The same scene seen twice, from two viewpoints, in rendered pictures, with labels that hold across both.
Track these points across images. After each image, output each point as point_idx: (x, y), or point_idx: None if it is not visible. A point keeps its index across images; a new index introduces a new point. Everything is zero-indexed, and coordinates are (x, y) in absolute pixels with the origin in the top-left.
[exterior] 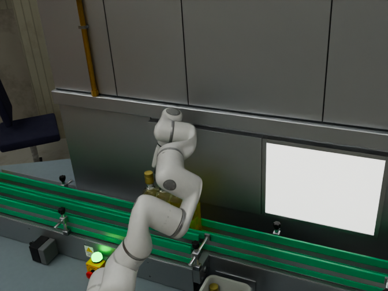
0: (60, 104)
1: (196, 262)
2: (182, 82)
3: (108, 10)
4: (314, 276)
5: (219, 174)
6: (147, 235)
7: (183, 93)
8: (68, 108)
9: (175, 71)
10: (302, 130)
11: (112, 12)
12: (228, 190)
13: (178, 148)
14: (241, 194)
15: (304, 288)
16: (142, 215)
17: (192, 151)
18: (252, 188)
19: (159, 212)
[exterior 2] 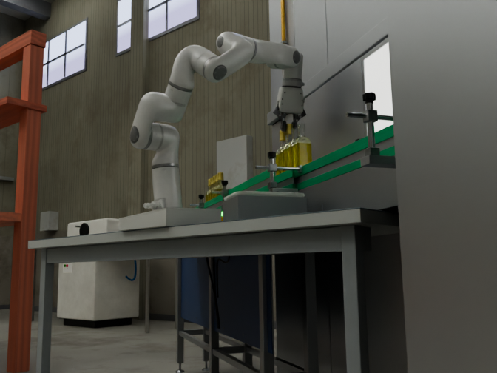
0: (272, 126)
1: (270, 177)
2: (325, 47)
3: (295, 20)
4: (361, 166)
5: (339, 123)
6: (181, 63)
7: (325, 58)
8: (275, 126)
9: (322, 41)
10: (384, 26)
11: (296, 20)
12: (345, 138)
13: (255, 39)
14: (352, 138)
15: (350, 185)
16: (184, 48)
17: (275, 52)
18: (358, 123)
19: (197, 50)
